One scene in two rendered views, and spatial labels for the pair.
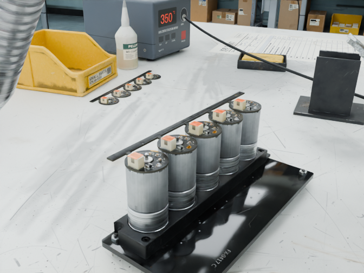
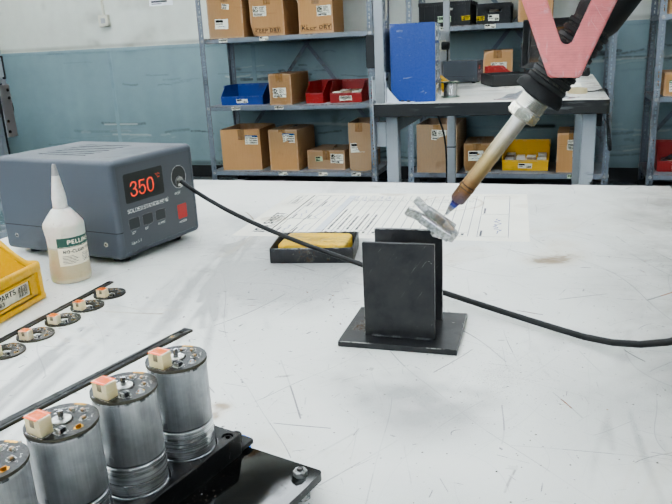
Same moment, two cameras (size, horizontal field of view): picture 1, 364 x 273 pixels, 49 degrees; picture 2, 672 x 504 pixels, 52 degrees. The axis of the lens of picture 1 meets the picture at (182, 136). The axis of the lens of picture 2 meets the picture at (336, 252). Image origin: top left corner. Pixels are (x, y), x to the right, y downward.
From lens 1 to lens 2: 10 cm
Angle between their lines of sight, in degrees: 10
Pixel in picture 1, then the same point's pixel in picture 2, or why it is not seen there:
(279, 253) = not seen: outside the picture
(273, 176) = (241, 488)
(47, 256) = not seen: outside the picture
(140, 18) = (92, 191)
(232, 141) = (134, 434)
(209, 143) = (65, 450)
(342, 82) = (410, 282)
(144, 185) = not seen: outside the picture
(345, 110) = (425, 331)
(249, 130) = (185, 404)
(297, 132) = (334, 382)
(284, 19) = (425, 155)
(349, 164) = (407, 440)
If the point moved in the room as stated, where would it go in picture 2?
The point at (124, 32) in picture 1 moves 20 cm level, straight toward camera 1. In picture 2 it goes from (57, 219) to (8, 299)
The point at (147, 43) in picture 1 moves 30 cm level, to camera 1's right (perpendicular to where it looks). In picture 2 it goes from (109, 233) to (437, 210)
